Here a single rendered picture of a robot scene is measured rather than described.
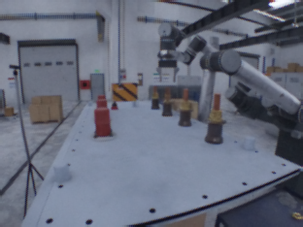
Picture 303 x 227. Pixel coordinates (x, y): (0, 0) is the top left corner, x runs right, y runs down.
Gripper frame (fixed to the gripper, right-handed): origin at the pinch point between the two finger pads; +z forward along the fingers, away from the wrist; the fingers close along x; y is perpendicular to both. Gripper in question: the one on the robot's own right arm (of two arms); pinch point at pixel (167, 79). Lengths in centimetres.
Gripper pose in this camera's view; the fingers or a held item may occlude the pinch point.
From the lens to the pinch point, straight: 116.9
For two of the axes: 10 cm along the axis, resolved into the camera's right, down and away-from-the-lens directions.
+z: 0.0, 9.8, 2.0
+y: 0.9, -2.0, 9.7
